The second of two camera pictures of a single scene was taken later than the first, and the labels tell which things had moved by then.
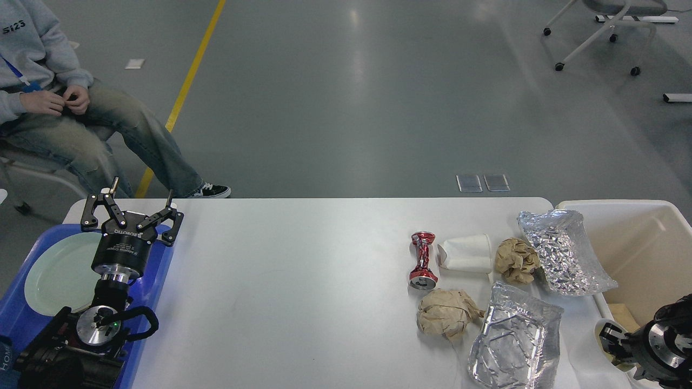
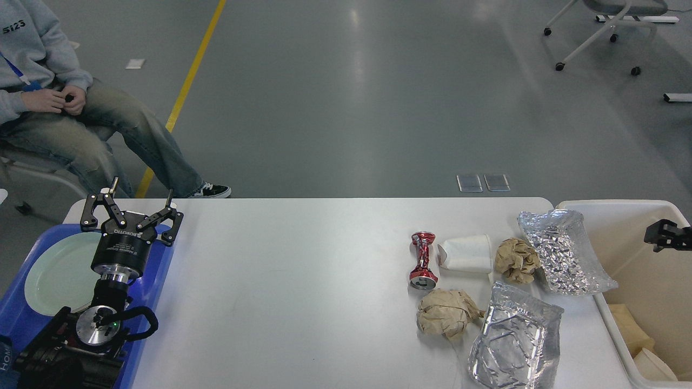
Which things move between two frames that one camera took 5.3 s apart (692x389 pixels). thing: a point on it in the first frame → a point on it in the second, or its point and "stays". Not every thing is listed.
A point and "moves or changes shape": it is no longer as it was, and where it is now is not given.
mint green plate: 59,274 stays
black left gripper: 121,250 stays
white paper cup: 470,253 stays
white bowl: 598,327 moves or changes shape
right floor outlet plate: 496,182 stays
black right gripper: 663,353 → 665,234
